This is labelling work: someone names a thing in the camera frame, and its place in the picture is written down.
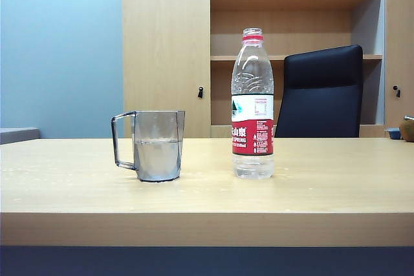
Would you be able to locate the clear mineral water bottle red label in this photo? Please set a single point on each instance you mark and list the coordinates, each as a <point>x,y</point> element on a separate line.
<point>252,133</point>

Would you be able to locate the grey transparent plastic mug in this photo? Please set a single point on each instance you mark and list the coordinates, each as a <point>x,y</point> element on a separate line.
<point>158,146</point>

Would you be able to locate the black cabinet door key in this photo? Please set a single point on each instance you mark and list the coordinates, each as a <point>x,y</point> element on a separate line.
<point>200,92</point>
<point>397,91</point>

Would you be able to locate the light wood bookshelf cabinet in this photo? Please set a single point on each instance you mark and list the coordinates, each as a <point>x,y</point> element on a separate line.
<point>165,30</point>

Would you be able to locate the black office chair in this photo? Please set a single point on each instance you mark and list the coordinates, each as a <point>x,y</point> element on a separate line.
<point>323,95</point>

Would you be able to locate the small blue cup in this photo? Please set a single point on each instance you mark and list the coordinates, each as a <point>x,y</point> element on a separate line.
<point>394,133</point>

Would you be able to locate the grey box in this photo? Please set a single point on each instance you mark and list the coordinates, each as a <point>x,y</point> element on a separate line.
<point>17,134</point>

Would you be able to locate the olive brown round object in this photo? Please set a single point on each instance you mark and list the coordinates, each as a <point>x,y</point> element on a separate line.
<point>408,130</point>

